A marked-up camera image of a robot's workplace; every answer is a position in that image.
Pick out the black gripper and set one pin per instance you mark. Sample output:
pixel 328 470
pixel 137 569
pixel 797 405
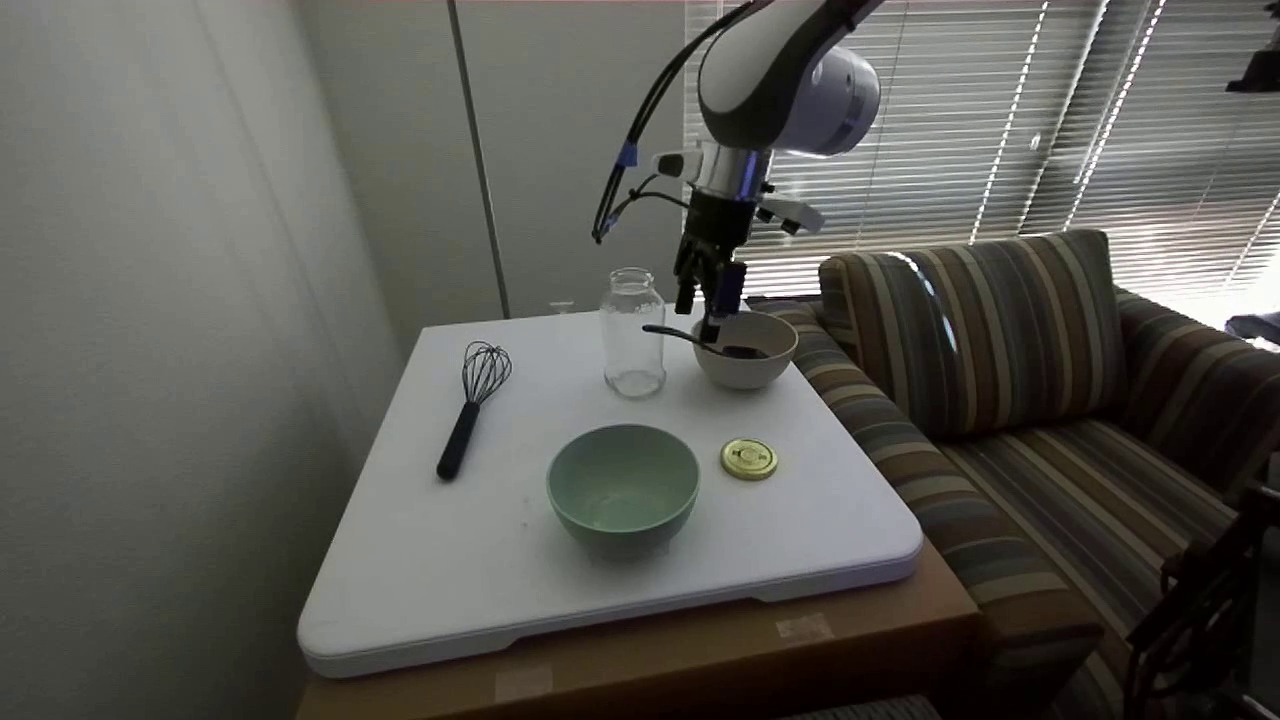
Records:
pixel 714 233

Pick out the black spoon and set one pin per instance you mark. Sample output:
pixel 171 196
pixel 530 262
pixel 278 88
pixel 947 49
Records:
pixel 685 338

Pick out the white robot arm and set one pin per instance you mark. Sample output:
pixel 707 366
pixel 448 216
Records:
pixel 764 64

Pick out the beige bowl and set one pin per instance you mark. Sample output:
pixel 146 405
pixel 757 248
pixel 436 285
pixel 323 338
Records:
pixel 749 366

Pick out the clear glass jar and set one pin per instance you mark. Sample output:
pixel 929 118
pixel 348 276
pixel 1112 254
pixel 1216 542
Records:
pixel 632 332

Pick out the yellow jar lid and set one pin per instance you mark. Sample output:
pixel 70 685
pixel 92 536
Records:
pixel 749 457

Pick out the light green bowl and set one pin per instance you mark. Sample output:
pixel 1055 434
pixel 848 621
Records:
pixel 622 484

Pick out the striped sofa back cushion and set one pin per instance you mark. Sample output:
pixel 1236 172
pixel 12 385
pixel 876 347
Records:
pixel 973 332
pixel 1200 385

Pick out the white cutting board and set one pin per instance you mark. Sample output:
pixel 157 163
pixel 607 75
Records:
pixel 746 645

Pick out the window blinds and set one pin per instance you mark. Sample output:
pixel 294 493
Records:
pixel 1066 132

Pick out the striped sofa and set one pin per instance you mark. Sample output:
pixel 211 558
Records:
pixel 1066 534

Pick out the black metal stand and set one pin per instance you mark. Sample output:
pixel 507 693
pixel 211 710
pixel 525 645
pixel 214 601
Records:
pixel 1200 615

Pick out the black hanging device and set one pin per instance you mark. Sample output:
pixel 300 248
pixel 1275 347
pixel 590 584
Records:
pixel 1260 62

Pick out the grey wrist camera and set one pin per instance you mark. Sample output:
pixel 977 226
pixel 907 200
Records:
pixel 791 215

